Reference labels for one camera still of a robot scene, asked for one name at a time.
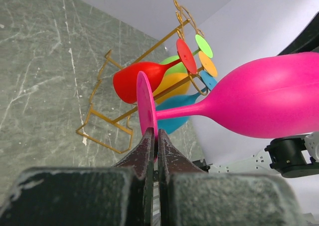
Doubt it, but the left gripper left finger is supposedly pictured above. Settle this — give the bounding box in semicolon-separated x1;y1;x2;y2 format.
0;128;155;226

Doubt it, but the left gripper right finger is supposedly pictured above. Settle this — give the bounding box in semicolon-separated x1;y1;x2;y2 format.
158;130;306;226

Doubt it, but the pink plastic wine glass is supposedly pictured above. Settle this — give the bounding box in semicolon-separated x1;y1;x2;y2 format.
137;52;319;139

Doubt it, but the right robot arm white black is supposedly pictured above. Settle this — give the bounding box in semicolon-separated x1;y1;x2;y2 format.
193;14;319;178

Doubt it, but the blue plastic wine glass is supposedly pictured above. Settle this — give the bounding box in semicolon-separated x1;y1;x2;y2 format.
156;71;217;134

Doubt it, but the orange plastic wine glass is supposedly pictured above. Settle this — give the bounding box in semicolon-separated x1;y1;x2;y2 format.
153;50;218;105

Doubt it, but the red plastic wine glass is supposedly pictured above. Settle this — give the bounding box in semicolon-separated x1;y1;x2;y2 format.
112;38;197;104

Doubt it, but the green plastic wine glass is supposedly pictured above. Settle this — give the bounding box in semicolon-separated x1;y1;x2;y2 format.
160;34;213;76

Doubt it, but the gold wire wine glass rack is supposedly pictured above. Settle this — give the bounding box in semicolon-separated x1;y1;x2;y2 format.
75;0;208;154

